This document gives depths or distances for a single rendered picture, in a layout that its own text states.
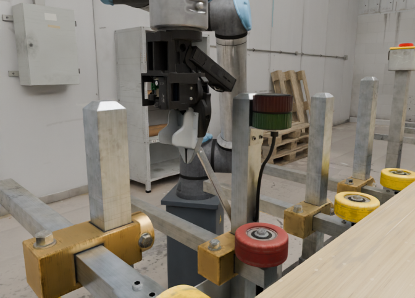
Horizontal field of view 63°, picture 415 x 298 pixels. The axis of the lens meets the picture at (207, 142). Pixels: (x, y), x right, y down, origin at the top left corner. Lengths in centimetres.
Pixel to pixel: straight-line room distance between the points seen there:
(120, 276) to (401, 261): 36
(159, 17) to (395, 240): 48
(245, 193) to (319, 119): 27
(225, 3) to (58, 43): 205
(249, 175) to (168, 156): 353
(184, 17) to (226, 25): 69
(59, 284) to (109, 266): 6
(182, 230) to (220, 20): 76
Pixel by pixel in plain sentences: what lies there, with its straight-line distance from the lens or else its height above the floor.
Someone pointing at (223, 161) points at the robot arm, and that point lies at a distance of 145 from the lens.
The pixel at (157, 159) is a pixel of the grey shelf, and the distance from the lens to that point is 395.
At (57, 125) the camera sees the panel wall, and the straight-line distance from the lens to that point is 330.
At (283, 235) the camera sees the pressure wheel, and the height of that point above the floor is 91.
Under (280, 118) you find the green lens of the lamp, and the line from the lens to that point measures 50.
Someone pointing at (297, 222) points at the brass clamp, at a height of 84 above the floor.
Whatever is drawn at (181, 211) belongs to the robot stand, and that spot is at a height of 55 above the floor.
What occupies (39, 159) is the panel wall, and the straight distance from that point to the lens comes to 329.
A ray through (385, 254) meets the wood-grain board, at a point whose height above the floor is 90.
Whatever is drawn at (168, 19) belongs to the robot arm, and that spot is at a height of 122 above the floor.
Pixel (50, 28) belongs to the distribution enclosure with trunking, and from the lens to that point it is 305.
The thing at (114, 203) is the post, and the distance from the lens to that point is 40.
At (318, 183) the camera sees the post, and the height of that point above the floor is 91.
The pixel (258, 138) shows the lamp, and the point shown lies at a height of 104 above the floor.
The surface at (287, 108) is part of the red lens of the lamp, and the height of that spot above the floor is 109.
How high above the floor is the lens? 114
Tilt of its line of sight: 11 degrees down
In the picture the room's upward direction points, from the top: straight up
